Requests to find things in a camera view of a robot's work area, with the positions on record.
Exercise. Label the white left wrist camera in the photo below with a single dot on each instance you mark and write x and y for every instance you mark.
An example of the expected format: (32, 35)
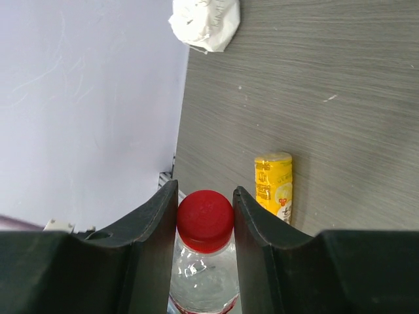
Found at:
(54, 225)

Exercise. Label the yellow label bottle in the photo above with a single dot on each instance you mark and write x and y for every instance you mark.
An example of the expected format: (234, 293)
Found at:
(274, 184)

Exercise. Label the red cap clear bottle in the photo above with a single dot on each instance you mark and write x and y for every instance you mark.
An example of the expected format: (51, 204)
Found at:
(204, 283)

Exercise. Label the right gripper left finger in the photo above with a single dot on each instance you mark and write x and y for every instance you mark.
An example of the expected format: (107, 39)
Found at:
(123, 268)

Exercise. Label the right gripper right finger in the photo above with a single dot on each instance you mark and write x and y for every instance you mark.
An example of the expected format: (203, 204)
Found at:
(283, 270)

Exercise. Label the crumpled white paper towel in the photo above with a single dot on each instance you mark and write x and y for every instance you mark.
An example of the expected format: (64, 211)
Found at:
(207, 26)

